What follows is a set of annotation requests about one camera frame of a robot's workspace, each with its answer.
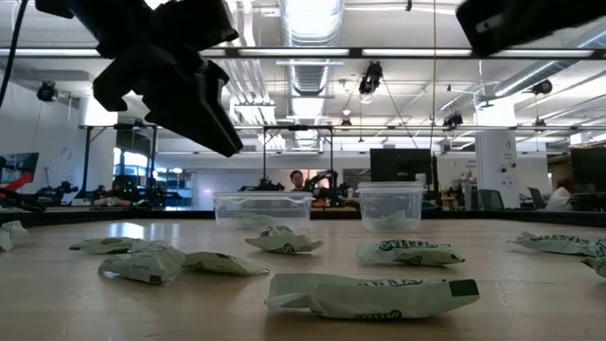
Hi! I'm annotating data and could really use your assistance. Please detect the grey office chair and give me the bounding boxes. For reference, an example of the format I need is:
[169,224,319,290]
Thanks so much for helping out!
[476,188,506,211]

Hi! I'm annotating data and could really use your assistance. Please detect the black aluminium table frame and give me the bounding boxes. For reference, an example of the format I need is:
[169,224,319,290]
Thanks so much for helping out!
[0,206,606,228]

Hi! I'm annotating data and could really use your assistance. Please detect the wide clear plastic container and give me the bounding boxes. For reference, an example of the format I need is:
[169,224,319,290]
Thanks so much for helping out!
[212,190,315,232]

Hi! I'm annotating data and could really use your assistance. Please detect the tall clear plastic container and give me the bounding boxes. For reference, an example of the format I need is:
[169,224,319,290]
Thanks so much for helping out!
[355,182,426,234]

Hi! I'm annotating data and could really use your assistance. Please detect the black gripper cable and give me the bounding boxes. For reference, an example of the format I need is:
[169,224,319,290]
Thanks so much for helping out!
[0,0,30,109]

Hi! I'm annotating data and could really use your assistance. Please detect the wall screen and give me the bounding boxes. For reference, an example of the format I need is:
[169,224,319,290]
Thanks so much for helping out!
[0,152,41,190]

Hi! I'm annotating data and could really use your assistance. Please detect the white pillar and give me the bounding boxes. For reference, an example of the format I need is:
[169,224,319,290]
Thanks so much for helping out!
[474,97,520,210]

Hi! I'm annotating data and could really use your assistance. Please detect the dark cabinet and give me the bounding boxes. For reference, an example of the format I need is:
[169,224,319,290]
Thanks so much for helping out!
[570,146,606,213]

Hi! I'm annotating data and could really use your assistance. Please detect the black computer monitor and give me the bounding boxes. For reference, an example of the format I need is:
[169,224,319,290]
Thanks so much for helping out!
[369,148,439,188]

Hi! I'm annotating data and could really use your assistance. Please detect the black overhead camera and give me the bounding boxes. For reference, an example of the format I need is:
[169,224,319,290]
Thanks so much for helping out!
[358,60,384,103]

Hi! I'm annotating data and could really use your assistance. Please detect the thin hanging cord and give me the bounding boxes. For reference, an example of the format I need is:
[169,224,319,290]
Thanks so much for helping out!
[431,0,438,153]

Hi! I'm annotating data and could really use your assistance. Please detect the silver ventilation duct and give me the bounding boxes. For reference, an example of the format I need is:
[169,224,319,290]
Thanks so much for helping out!
[278,0,347,149]

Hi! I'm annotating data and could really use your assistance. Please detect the person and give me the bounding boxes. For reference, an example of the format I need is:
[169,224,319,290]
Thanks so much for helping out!
[289,169,307,193]
[94,178,134,207]
[544,177,574,212]

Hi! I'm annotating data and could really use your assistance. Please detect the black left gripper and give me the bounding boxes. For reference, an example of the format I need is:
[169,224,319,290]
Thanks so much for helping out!
[70,0,244,159]

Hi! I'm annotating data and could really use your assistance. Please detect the black background rig frame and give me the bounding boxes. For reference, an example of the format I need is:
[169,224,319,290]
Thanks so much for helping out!
[261,124,335,193]
[78,122,160,203]

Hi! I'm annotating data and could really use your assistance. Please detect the black overhead light beam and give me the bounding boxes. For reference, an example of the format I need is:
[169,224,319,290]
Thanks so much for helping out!
[0,45,606,61]

